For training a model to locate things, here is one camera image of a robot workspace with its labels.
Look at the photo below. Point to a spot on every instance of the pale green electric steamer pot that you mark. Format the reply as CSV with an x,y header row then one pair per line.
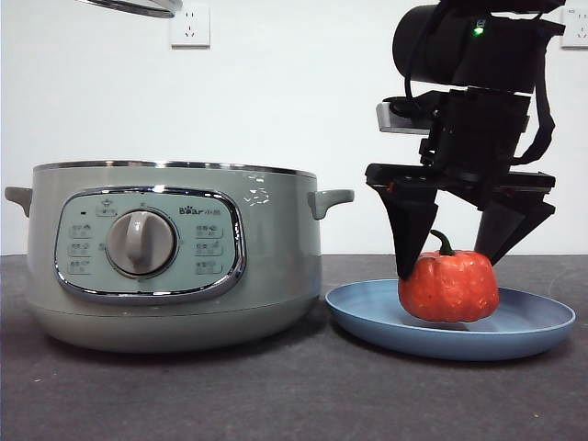
x,y
275,257

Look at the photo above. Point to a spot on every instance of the orange pumpkin with green stem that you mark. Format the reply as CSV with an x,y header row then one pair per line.
x,y
450,289

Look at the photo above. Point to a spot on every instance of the blue round plate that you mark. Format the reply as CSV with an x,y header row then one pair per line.
x,y
367,317

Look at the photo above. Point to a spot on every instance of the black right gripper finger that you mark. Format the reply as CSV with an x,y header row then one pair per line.
x,y
409,220
505,225

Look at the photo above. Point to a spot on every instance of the white wall socket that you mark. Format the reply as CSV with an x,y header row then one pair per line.
x,y
190,27
576,32

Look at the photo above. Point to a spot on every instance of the glass lid with green knob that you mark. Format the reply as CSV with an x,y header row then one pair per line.
x,y
138,7

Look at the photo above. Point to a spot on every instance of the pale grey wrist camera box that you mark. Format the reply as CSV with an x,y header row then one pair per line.
x,y
395,120

